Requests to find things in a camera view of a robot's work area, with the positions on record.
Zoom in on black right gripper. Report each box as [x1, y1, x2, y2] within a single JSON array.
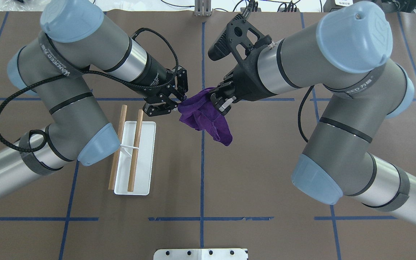
[[209, 51, 277, 116]]

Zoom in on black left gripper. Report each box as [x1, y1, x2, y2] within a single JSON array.
[[135, 55, 189, 117]]

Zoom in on purple towel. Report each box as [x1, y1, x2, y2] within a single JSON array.
[[178, 87, 233, 146]]

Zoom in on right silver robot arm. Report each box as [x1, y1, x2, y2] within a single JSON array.
[[208, 0, 416, 225]]

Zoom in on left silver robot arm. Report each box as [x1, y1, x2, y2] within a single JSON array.
[[0, 0, 188, 198]]

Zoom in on white towel rack with wooden bars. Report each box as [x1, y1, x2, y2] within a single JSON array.
[[108, 105, 156, 196]]

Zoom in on black monitor stand device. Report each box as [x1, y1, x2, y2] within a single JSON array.
[[322, 0, 416, 13]]

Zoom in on clear plastic wrap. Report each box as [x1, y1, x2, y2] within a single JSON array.
[[0, 0, 51, 12]]

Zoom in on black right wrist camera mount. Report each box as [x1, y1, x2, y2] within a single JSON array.
[[208, 14, 272, 64]]

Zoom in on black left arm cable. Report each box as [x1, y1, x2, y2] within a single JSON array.
[[0, 27, 179, 152]]

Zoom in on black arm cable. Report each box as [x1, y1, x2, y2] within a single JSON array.
[[298, 85, 315, 143], [0, 27, 179, 152]]

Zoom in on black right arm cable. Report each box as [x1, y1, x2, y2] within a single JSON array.
[[298, 85, 315, 143]]

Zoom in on aluminium frame post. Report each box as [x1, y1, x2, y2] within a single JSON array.
[[194, 0, 213, 17]]

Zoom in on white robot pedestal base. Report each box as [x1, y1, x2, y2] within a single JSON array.
[[153, 248, 249, 260]]

